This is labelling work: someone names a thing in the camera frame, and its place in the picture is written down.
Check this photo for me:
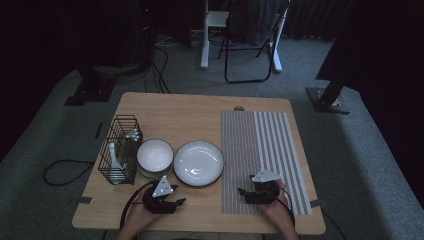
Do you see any white desk frame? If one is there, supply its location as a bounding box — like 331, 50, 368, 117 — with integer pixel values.
199, 0, 290, 74

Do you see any black looped floor cable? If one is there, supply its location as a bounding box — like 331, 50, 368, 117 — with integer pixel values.
42, 159, 96, 187

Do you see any black stand with flat base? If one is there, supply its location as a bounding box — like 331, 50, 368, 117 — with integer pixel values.
63, 63, 118, 107

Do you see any grey pleated curtain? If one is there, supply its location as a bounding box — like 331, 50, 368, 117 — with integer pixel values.
283, 0, 355, 42

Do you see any dark curtain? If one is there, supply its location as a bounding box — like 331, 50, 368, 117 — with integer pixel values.
315, 0, 424, 208

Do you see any black wire basket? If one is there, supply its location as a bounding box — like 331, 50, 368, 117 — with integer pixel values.
97, 114, 144, 186

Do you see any white floor cable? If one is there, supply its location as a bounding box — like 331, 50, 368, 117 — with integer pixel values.
154, 34, 182, 48

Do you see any left hand-held gripper black cable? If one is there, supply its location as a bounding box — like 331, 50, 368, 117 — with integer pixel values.
119, 179, 158, 231

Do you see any white plate with dark rim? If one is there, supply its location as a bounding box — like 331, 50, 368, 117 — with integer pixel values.
172, 140, 225, 188

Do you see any person's right hand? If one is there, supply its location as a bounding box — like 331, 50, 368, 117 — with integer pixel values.
259, 180, 297, 232

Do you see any black folding chair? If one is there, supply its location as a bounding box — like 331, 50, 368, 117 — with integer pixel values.
217, 0, 292, 85

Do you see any grey striped placemat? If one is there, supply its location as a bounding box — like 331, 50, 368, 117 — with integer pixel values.
221, 110, 313, 216

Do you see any right hand-held gripper black cable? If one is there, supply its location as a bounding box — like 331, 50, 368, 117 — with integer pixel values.
275, 187, 297, 225

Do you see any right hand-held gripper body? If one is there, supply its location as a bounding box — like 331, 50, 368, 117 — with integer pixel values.
244, 169, 282, 205

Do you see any black floor cable bundle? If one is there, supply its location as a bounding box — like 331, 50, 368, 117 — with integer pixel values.
142, 33, 172, 95

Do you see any black slanted stand with base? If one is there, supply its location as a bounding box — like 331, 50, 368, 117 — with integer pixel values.
305, 58, 351, 116

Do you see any grey jacket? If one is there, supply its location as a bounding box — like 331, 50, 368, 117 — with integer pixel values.
227, 0, 290, 47

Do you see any person's left hand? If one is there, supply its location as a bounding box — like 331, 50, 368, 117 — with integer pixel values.
124, 195, 165, 232

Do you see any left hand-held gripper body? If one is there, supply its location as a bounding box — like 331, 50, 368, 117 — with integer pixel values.
142, 175, 179, 215

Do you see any hand-held gripper black cable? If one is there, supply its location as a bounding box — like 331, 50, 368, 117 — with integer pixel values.
275, 187, 297, 225
119, 179, 158, 231

